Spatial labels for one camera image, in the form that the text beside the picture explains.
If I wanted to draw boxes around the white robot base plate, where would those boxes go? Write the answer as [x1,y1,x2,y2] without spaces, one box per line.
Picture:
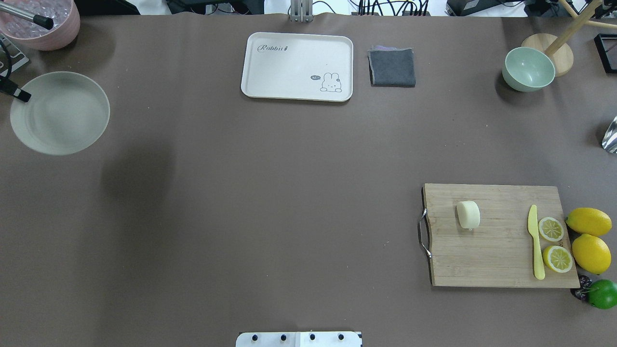
[235,330,363,347]

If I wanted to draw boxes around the wooden glass stand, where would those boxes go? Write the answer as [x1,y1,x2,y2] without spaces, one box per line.
[522,0,616,77]

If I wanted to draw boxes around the lemon half lower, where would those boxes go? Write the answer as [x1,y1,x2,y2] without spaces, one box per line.
[542,245,575,274]

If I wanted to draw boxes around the green bowl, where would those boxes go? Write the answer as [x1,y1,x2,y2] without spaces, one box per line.
[502,47,556,92]

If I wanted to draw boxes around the dark purple fruit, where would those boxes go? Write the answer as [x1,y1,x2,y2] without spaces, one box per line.
[570,275,593,302]

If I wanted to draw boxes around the steel ice scoop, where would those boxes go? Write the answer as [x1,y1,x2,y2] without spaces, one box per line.
[600,116,617,154]

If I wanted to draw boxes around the wooden cutting board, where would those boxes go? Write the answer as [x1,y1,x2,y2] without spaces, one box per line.
[420,184,579,288]

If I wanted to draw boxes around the lemon half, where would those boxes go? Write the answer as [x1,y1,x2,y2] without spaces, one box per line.
[542,245,575,274]
[538,217,566,242]

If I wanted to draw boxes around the lemon half upper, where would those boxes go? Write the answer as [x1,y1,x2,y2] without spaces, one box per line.
[538,217,566,242]

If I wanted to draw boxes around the whole lemon upper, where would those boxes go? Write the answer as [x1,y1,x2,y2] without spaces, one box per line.
[565,207,612,237]

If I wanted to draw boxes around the grey-white plate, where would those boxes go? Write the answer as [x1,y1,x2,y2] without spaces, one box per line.
[10,72,111,156]

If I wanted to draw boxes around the white rabbit tray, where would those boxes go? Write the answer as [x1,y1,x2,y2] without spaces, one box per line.
[241,32,353,102]

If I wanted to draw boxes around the pink bowl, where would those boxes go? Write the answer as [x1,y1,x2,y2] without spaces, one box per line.
[1,1,80,51]

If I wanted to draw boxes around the clear ice cubes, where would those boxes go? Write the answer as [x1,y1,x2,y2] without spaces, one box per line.
[1,0,72,38]

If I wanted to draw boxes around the yellow plastic knife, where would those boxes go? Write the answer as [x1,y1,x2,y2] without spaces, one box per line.
[527,204,546,280]

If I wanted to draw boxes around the whole lemon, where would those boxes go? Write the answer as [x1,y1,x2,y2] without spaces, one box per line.
[572,234,611,275]
[565,207,612,237]

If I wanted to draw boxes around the black tray with glasses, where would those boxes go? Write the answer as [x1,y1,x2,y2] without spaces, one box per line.
[593,33,617,73]

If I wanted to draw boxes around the aluminium frame post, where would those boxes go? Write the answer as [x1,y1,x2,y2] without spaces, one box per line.
[289,0,314,23]

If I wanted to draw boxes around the green lime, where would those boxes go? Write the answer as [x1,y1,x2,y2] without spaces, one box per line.
[588,279,617,309]

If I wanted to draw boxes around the steel muddler black tip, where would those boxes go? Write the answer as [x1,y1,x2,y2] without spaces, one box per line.
[0,1,54,29]

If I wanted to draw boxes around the grey folded cloth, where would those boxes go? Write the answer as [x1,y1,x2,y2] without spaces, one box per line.
[368,46,416,87]

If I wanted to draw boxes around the whole lemon lower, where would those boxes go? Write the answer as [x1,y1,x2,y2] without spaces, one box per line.
[572,234,611,275]

